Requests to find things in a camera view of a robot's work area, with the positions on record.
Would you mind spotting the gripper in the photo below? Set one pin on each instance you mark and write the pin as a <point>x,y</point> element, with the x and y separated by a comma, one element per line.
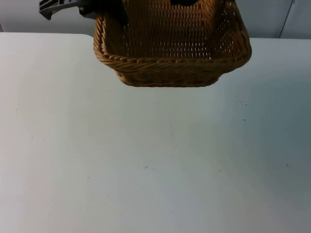
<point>52,7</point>

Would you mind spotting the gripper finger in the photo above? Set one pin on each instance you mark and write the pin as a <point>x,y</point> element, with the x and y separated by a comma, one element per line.
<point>183,2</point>

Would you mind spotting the brown wicker basket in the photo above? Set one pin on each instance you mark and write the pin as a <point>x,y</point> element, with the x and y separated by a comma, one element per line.
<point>170,48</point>

